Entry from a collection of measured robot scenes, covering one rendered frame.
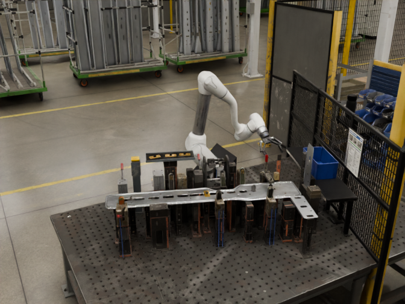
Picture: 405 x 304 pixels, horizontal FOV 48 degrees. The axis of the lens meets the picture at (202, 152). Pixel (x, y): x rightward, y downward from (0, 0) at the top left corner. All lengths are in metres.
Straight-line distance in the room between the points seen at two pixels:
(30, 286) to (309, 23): 3.97
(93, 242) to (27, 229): 1.72
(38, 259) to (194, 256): 1.83
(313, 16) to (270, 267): 3.24
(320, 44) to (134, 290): 3.55
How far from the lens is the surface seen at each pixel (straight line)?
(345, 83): 5.96
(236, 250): 3.20
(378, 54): 7.51
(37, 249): 4.65
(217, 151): 4.05
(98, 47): 9.78
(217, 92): 3.61
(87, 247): 3.31
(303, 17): 5.61
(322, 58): 5.38
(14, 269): 4.46
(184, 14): 10.76
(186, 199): 3.17
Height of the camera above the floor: 2.59
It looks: 24 degrees down
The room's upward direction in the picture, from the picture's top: straight up
